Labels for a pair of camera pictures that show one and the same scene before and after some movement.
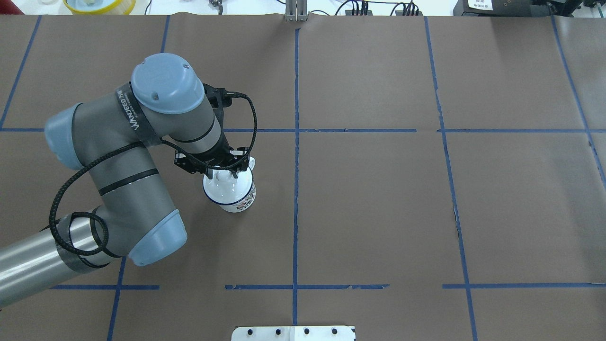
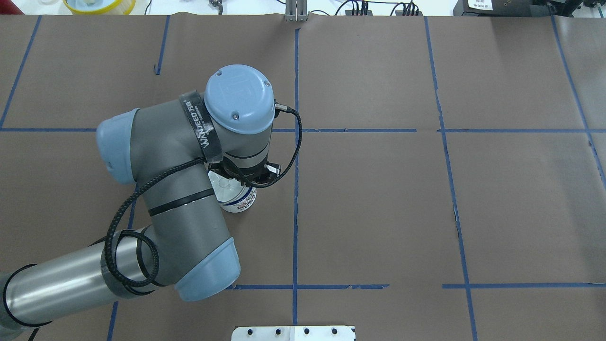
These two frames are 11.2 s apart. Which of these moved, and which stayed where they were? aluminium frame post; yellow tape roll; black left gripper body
Moved: black left gripper body
Stayed: yellow tape roll; aluminium frame post
